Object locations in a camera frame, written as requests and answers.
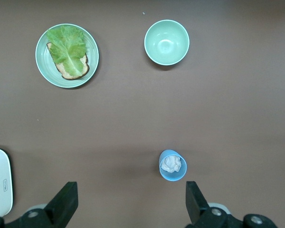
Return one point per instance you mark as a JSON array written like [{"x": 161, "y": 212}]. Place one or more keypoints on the crumpled white tissue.
[{"x": 171, "y": 164}]

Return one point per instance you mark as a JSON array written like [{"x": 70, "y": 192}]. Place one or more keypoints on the white rounded appliance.
[{"x": 0, "y": 178}]

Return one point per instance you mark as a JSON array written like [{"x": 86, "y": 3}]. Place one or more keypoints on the blue cup holding tissue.
[{"x": 171, "y": 177}]

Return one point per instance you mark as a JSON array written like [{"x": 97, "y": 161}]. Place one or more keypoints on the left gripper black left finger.
[{"x": 61, "y": 204}]

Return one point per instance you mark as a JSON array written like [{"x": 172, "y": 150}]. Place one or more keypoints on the toasted bread slice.
[{"x": 84, "y": 67}]

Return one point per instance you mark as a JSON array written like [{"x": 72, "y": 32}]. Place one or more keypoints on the green bowl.
[{"x": 166, "y": 42}]

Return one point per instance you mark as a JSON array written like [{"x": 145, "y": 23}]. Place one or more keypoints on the green lettuce leaf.
[{"x": 66, "y": 47}]

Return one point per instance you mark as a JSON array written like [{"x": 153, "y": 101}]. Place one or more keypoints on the green round plate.
[{"x": 42, "y": 64}]

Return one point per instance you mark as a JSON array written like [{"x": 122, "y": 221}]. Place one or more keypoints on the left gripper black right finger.
[{"x": 197, "y": 209}]

